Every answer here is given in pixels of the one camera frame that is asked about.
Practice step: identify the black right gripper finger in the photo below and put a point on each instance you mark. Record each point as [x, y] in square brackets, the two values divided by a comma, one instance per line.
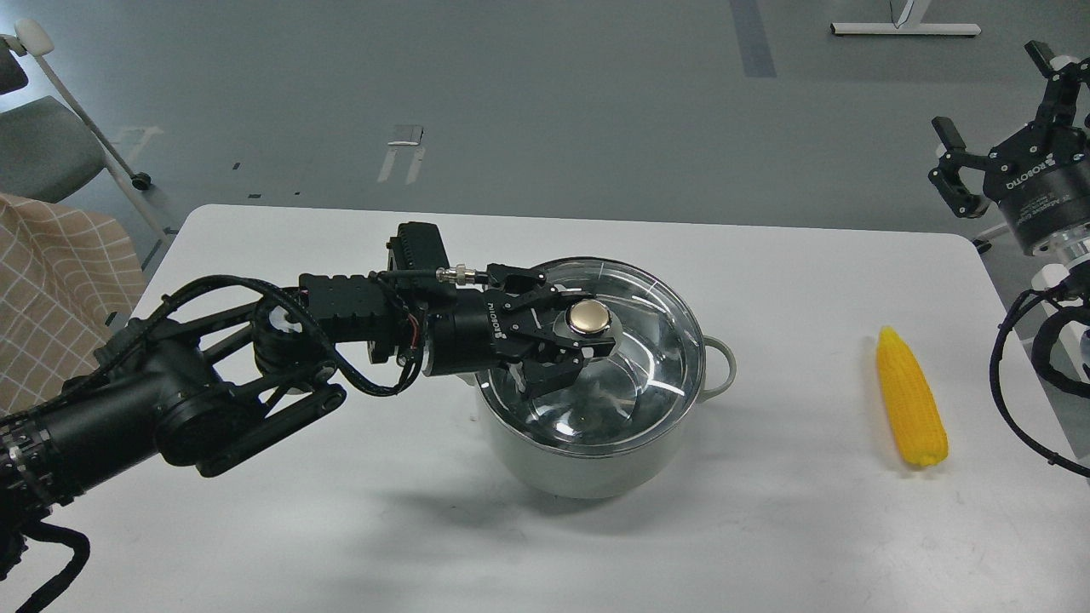
[946, 176]
[1065, 77]

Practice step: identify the glass pot lid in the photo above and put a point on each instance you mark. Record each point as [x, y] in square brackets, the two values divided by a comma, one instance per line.
[627, 399]

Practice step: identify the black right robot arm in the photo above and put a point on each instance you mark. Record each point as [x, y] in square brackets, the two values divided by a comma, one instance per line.
[1069, 297]

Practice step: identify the grey steel cooking pot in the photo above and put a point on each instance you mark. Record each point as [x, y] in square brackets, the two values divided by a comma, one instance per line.
[603, 475]

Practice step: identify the yellow corn cob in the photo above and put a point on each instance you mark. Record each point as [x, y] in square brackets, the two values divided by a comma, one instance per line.
[910, 408]

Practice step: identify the white table leg base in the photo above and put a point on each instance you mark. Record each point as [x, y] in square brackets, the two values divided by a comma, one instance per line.
[908, 22]

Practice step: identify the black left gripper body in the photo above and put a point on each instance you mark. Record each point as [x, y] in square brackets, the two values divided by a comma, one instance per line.
[476, 334]

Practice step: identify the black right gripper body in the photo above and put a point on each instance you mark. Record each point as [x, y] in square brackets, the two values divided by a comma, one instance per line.
[1039, 180]

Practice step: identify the beige checkered cloth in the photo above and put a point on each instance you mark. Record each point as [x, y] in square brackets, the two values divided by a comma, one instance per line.
[64, 271]

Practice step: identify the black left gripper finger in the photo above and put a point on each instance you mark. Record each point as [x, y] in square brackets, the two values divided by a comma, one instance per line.
[513, 291]
[551, 362]

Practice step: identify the grey office chair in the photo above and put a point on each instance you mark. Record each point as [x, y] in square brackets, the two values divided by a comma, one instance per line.
[50, 148]

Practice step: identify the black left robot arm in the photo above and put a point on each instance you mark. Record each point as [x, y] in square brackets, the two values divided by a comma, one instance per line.
[228, 366]

